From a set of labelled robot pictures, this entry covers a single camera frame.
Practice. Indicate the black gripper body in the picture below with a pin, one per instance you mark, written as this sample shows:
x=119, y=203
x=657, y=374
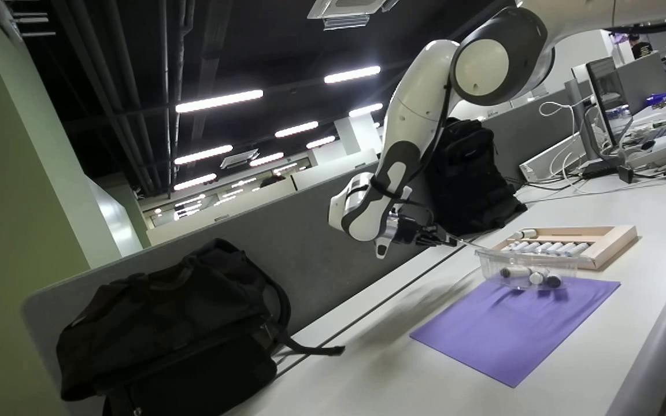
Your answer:
x=415, y=231

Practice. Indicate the clear plastic hinged container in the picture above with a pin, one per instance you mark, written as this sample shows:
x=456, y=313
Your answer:
x=530, y=256

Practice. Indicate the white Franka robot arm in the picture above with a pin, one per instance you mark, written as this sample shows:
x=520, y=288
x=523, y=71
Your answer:
x=417, y=106

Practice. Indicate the black backpack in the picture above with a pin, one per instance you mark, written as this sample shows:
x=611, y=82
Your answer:
x=473, y=175

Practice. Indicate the purple rectangular mat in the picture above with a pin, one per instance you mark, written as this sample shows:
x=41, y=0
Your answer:
x=502, y=338

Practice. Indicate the white equipment box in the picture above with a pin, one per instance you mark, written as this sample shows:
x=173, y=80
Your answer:
x=541, y=163

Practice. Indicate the grey desk partition panel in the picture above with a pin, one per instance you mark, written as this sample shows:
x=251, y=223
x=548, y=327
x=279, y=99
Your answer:
x=287, y=239

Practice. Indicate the fluorescent ceiling light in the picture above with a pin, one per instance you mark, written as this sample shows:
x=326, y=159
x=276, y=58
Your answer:
x=323, y=142
x=196, y=184
x=204, y=155
x=366, y=108
x=267, y=159
x=298, y=130
x=352, y=75
x=219, y=99

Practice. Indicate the wooden tray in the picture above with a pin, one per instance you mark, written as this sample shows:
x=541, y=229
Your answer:
x=618, y=242

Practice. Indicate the dark computer monitor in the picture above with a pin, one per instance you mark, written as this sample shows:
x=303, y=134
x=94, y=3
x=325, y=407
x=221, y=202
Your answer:
x=604, y=99

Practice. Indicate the white rounded device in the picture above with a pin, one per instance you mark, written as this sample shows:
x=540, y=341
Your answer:
x=655, y=153

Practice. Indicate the ceiling air conditioner cassette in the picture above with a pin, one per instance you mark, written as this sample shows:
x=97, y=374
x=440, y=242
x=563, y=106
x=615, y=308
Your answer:
x=348, y=10

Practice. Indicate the grey computer monitor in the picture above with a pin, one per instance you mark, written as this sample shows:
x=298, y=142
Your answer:
x=647, y=77

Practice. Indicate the black duffel bag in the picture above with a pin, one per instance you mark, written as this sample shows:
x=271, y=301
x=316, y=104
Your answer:
x=180, y=331

